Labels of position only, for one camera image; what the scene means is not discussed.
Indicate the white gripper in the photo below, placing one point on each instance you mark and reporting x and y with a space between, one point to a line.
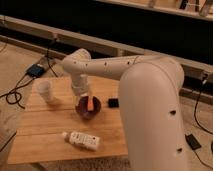
80 85

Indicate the orange pepper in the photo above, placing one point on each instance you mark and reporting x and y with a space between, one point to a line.
90 105

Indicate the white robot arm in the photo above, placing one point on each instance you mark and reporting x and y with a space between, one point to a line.
148 95

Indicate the dark ceramic bowl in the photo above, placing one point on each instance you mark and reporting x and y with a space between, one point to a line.
83 110

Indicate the small black box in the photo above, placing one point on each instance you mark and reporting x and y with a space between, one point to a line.
113 103

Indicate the black power adapter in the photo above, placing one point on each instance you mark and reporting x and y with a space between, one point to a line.
35 71

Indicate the white plastic bottle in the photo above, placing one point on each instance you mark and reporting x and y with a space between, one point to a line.
82 140

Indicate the wooden table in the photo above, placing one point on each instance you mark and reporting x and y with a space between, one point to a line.
39 137

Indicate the long wooden beam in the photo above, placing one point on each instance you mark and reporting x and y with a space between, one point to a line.
99 45

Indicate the black floor adapter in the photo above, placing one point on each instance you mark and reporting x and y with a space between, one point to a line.
192 142

